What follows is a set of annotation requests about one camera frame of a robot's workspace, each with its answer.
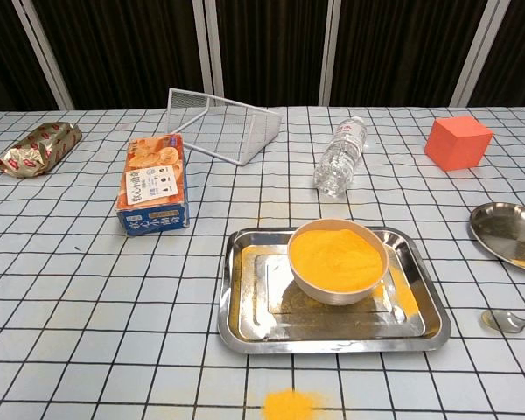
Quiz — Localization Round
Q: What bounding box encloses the black screen panel white frame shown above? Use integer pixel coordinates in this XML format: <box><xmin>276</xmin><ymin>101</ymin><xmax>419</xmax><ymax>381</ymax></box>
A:
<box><xmin>458</xmin><ymin>0</ymin><xmax>525</xmax><ymax>109</ymax></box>
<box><xmin>0</xmin><ymin>0</ymin><xmax>65</xmax><ymax>114</ymax></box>
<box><xmin>24</xmin><ymin>0</ymin><xmax>215</xmax><ymax>110</ymax></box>
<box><xmin>327</xmin><ymin>0</ymin><xmax>500</xmax><ymax>109</ymax></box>
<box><xmin>205</xmin><ymin>0</ymin><xmax>333</xmax><ymax>109</ymax></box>

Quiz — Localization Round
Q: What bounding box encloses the round steel plate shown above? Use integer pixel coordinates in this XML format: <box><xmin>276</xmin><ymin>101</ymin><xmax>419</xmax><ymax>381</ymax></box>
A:
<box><xmin>468</xmin><ymin>201</ymin><xmax>525</xmax><ymax>274</ymax></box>

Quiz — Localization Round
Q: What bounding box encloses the gold foil snack packet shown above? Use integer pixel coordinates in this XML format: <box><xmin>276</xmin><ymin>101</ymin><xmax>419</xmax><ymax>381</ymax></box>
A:
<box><xmin>0</xmin><ymin>122</ymin><xmax>83</xmax><ymax>178</ymax></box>

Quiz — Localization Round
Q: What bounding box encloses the orange foam cube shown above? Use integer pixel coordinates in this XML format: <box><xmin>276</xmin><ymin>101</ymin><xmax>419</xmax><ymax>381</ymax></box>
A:
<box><xmin>423</xmin><ymin>115</ymin><xmax>495</xmax><ymax>171</ymax></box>

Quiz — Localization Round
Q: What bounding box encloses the orange blue cookie box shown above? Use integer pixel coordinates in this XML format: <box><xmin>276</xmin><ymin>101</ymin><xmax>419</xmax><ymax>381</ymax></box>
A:
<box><xmin>115</xmin><ymin>133</ymin><xmax>191</xmax><ymax>238</ymax></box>

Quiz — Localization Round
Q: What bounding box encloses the white black-grid tablecloth table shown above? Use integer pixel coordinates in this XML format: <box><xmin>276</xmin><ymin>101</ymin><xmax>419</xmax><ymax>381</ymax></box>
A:
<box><xmin>0</xmin><ymin>106</ymin><xmax>525</xmax><ymax>420</ymax></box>

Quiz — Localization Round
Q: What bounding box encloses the metal spoon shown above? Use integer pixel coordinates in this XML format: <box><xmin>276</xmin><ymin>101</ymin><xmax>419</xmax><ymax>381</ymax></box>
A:
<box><xmin>481</xmin><ymin>309</ymin><xmax>525</xmax><ymax>334</ymax></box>

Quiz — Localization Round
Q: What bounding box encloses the clear plastic water bottle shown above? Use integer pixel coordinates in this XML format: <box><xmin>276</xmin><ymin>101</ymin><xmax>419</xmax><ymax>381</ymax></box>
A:
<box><xmin>312</xmin><ymin>115</ymin><xmax>368</xmax><ymax>199</ymax></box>

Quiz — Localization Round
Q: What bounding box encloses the small yellow powder pile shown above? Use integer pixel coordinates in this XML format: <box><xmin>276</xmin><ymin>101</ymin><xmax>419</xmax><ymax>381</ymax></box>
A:
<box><xmin>261</xmin><ymin>388</ymin><xmax>320</xmax><ymax>420</ymax></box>

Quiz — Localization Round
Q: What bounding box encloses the white wire mesh basket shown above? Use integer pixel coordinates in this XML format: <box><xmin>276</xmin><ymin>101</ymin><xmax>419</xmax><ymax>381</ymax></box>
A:
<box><xmin>165</xmin><ymin>87</ymin><xmax>284</xmax><ymax>168</ymax></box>

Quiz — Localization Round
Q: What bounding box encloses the rectangular steel tray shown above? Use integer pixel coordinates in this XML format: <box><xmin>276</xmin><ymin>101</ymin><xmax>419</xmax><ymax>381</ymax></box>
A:
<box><xmin>216</xmin><ymin>226</ymin><xmax>452</xmax><ymax>355</ymax></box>

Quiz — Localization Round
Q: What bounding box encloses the beige bowl of yellow powder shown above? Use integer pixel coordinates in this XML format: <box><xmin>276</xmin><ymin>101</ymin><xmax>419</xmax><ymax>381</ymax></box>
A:
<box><xmin>286</xmin><ymin>218</ymin><xmax>390</xmax><ymax>307</ymax></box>

